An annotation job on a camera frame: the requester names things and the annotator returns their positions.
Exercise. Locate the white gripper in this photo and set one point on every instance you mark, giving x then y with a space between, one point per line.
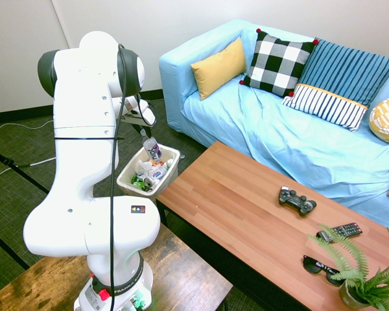
134 108

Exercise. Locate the clear plastic water bottle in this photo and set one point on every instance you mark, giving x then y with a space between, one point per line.
152 149

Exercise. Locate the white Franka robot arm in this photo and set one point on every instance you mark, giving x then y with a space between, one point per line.
81 162

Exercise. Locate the white plastic trash bin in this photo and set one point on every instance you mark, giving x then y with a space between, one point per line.
168 176

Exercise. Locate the crumpled white paper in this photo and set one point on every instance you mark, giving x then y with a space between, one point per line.
144 166

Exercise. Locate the crushed silver drink can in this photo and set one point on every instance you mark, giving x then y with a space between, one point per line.
158 173

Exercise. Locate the plain mustard yellow pillow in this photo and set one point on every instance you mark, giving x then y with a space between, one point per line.
217 68

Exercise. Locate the reddish wood coffee table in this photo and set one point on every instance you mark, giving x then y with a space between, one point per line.
246 207

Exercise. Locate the black white checkered pillow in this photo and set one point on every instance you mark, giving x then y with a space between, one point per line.
275 64

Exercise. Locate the light blue sofa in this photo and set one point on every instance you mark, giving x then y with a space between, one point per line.
295 142

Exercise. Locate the rustic dark wood table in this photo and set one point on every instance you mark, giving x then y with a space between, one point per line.
188 278

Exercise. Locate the black game controller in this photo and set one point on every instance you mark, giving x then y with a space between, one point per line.
295 200

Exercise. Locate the white navy striped pillow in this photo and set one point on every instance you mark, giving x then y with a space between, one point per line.
327 105

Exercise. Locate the blue striped pillow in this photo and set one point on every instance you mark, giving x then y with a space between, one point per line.
347 71

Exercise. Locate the black sunglasses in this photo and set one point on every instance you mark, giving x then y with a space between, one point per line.
312 265

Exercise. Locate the black TV remote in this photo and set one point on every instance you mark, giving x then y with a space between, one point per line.
343 230

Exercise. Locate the yellow white patterned bolster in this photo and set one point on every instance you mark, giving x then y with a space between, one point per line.
387 118

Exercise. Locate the potted green fern plant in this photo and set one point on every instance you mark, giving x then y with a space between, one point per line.
353 291

